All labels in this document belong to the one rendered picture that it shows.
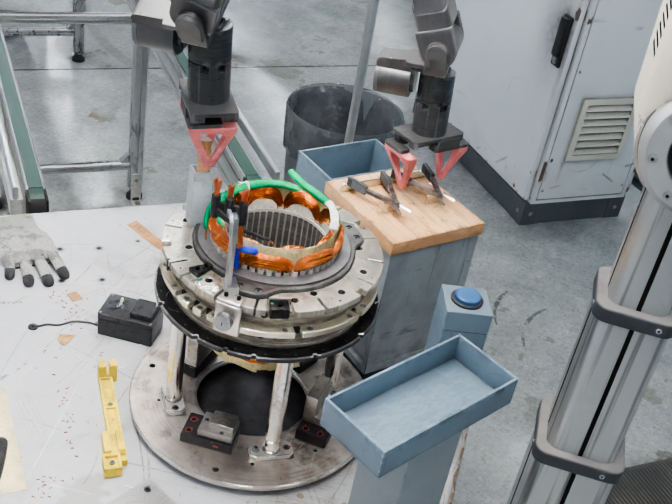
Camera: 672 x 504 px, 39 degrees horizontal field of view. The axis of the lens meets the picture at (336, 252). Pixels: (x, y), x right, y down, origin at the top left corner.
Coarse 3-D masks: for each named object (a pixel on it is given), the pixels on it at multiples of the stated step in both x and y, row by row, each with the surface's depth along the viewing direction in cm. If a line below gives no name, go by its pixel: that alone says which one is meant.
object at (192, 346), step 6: (186, 342) 157; (192, 342) 153; (186, 348) 156; (192, 348) 153; (198, 348) 153; (204, 348) 155; (186, 354) 155; (192, 354) 154; (198, 354) 154; (204, 354) 156; (186, 360) 155; (192, 360) 154; (198, 360) 155
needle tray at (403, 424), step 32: (448, 352) 133; (480, 352) 130; (384, 384) 125; (416, 384) 129; (448, 384) 130; (480, 384) 131; (512, 384) 126; (352, 416) 121; (384, 416) 122; (416, 416) 123; (448, 416) 118; (480, 416) 125; (352, 448) 116; (384, 448) 118; (416, 448) 117; (448, 448) 127; (384, 480) 126; (416, 480) 125
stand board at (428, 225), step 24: (336, 192) 160; (384, 192) 162; (408, 192) 163; (360, 216) 155; (384, 216) 156; (408, 216) 157; (432, 216) 158; (456, 216) 159; (384, 240) 151; (408, 240) 151; (432, 240) 154
